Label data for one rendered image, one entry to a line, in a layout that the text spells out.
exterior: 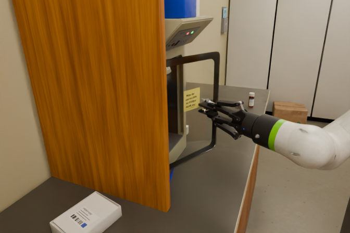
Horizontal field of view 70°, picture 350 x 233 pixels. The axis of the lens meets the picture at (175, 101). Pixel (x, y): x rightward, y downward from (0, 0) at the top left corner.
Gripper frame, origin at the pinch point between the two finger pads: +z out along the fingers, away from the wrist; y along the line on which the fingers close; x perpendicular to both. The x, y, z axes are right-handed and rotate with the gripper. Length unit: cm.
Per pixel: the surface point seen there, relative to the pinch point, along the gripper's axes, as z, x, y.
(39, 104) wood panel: 35, 46, 4
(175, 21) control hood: -3.6, 17.2, 30.4
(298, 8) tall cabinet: 104, -277, 32
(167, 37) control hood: -1.4, 18.2, 26.3
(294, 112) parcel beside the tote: 77, -249, -95
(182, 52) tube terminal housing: 18.1, -4.2, 17.5
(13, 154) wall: 36, 57, -12
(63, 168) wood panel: 31, 44, -20
